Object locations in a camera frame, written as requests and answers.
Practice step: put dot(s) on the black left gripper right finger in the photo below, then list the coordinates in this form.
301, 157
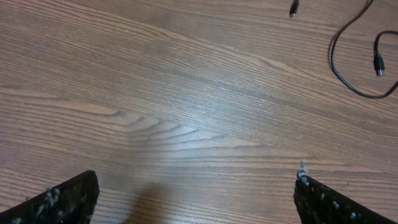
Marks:
316, 203

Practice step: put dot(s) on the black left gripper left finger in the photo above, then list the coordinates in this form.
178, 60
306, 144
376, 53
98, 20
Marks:
72, 201

